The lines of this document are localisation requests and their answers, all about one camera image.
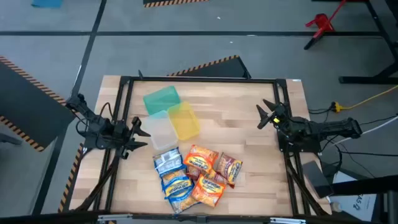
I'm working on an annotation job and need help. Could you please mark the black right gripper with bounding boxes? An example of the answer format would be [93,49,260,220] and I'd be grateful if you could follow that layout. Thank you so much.
[256,99,295,134]

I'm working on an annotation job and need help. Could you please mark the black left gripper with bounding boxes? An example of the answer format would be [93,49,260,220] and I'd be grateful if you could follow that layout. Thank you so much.
[112,116,152,159]

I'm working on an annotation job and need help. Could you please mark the red Maruchan beef noodle pack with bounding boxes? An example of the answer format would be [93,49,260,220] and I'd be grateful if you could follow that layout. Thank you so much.
[216,152,243,189]
[185,164,231,187]

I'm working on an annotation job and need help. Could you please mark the orange Maruchan noodle pack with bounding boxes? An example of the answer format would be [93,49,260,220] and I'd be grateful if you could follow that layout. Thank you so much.
[190,174,227,208]
[182,144,220,174]

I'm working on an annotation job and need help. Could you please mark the blue Maruchan noodle pack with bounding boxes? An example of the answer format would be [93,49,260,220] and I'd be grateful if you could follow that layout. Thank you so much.
[160,169,195,200]
[167,195,200,215]
[152,147,187,177]

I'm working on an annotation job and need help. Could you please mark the clear plastic container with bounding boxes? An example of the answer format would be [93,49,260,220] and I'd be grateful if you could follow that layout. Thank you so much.
[141,110,179,151]

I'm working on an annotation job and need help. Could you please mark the green plastic container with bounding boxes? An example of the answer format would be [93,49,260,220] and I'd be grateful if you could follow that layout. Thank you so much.
[142,85,182,116]

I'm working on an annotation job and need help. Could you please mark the yellow plastic container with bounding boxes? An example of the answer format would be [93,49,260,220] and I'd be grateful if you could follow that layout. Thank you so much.
[167,101,201,141]

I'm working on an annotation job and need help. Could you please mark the black hazard-striped floor mat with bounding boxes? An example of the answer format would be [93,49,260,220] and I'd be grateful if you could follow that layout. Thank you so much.
[167,55,252,79]
[0,55,77,153]
[142,0,210,9]

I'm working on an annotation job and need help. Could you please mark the black flat box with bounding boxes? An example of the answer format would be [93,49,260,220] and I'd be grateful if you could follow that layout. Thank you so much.
[302,160,334,199]

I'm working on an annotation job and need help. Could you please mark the black metal floor stand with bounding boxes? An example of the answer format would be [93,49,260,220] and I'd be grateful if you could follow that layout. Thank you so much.
[338,0,398,85]

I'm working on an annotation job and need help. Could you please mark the red metal stand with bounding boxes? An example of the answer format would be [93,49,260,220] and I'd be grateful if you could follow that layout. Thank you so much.
[303,0,348,50]

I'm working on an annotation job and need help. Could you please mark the black metal beam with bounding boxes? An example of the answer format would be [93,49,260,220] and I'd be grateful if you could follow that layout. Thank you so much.
[329,174,398,197]

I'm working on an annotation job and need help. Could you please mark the white paper sheet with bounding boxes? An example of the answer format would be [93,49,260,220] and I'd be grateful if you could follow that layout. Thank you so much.
[328,170,377,222]

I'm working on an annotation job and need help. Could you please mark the blue floor mat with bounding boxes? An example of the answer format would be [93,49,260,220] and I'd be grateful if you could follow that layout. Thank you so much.
[30,0,63,9]

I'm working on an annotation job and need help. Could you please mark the yellow extension cable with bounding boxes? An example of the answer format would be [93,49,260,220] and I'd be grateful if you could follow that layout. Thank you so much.
[330,84,398,113]

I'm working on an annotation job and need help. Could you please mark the black aluminium table frame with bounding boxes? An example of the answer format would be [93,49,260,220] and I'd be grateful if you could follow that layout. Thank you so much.
[70,70,332,218]

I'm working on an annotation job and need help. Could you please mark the black rail with silver brackets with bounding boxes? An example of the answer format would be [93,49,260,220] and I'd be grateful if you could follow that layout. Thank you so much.
[0,211,398,224]

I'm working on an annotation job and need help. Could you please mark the white cable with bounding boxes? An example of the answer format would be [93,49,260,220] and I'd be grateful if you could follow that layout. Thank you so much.
[329,115,398,147]

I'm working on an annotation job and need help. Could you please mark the black cable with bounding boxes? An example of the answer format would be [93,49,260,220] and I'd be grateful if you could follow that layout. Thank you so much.
[337,150,398,157]

